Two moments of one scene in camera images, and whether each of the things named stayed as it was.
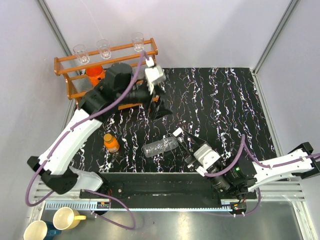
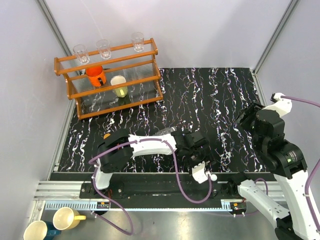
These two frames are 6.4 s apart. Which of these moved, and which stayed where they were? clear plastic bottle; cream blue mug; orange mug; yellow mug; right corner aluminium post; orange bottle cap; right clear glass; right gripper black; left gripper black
Moved: right gripper black; clear plastic bottle; left gripper black
Stayed: right clear glass; right corner aluminium post; yellow mug; cream blue mug; orange mug; orange bottle cap
